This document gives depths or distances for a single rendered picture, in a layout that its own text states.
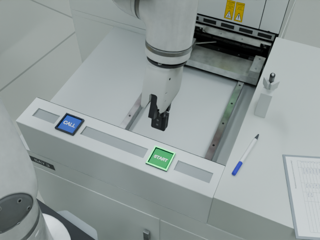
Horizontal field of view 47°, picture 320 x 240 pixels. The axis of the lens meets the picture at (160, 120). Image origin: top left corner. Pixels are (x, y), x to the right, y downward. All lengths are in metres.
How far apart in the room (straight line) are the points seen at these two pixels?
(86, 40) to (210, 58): 0.61
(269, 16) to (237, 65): 0.18
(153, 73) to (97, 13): 0.89
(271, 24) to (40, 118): 0.76
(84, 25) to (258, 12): 0.73
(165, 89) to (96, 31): 0.95
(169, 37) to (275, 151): 0.45
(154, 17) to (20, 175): 0.32
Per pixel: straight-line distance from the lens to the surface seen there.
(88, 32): 1.62
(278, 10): 1.22
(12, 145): 0.48
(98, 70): 1.32
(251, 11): 1.24
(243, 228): 0.93
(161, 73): 0.65
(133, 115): 1.13
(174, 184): 0.87
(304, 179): 0.92
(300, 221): 0.87
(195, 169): 0.89
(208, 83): 1.27
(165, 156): 0.90
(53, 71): 2.60
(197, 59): 1.27
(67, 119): 1.00
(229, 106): 1.17
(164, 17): 0.61
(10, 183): 0.48
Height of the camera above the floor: 1.71
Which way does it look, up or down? 51 degrees down
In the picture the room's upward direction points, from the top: straight up
